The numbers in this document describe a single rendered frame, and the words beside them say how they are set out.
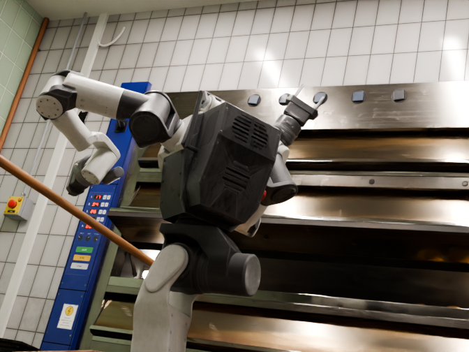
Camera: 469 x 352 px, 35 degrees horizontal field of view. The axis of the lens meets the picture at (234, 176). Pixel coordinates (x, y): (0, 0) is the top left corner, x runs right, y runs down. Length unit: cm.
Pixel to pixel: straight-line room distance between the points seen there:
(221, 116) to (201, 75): 155
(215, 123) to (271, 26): 157
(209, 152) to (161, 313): 44
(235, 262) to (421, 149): 124
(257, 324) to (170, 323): 96
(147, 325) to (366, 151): 136
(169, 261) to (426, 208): 120
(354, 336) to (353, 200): 54
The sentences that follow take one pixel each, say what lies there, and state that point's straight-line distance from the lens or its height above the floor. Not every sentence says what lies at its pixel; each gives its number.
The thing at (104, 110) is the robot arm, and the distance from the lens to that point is 212.
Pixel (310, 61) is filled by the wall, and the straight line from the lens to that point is 336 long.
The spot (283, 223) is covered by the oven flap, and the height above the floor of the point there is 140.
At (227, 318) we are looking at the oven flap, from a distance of 298.
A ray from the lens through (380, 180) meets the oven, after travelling 297.
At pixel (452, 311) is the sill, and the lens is 273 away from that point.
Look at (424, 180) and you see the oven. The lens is 293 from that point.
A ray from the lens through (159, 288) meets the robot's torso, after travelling 200.
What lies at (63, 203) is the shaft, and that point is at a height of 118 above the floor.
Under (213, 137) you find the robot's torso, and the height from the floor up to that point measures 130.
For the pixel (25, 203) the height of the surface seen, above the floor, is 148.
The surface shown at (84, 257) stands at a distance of 337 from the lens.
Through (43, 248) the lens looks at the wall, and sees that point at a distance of 357.
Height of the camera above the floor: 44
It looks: 23 degrees up
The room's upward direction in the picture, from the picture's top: 13 degrees clockwise
